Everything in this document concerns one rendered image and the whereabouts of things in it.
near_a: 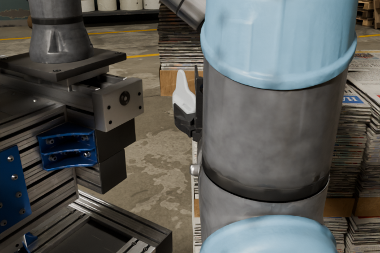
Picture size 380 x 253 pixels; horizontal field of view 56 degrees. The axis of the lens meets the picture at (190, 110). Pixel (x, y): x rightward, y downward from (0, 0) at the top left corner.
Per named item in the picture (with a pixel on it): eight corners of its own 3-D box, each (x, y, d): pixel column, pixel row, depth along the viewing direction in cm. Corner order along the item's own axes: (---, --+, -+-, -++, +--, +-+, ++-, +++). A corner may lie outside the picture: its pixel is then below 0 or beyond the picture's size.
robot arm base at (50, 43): (16, 58, 86) (8, 16, 82) (66, 46, 98) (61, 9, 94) (58, 66, 79) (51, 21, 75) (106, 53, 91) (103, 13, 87)
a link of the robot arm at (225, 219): (374, 227, 16) (343, 349, 20) (301, 126, 26) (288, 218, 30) (203, 230, 16) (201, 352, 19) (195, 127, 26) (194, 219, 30)
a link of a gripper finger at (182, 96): (177, 59, 50) (211, 76, 42) (178, 98, 52) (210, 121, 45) (157, 61, 49) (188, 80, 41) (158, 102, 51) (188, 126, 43)
